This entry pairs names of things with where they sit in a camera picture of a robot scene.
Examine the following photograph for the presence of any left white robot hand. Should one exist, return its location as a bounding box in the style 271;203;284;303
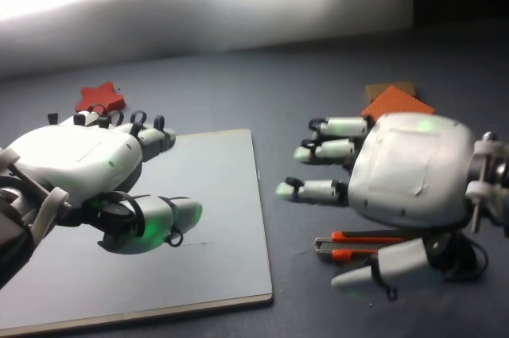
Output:
7;103;204;255

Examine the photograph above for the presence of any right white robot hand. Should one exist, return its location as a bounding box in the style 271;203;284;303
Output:
274;111;478;301

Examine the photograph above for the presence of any red black marker pen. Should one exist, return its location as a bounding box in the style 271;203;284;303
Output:
313;230;414;264

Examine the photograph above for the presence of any orange foam block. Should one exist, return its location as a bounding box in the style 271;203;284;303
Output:
359;85;437;120

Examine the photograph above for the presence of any red star block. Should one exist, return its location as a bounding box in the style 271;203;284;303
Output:
74;81;127;113

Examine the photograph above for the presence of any tan flat wooden block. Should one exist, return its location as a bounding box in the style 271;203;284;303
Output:
364;81;418;103

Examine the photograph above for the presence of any grey table cloth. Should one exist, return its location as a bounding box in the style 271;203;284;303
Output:
0;15;509;338

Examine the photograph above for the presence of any white paper board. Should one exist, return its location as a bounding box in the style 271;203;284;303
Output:
0;127;274;337

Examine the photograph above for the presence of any white backdrop sheet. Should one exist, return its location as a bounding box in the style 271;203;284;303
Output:
0;0;414;79

